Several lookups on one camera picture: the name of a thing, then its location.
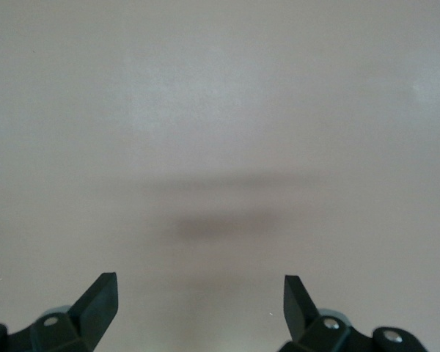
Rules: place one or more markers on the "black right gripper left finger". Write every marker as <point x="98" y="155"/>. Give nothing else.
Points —
<point x="95" y="311"/>

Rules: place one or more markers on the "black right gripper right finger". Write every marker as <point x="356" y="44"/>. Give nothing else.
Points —
<point x="298" y="311"/>

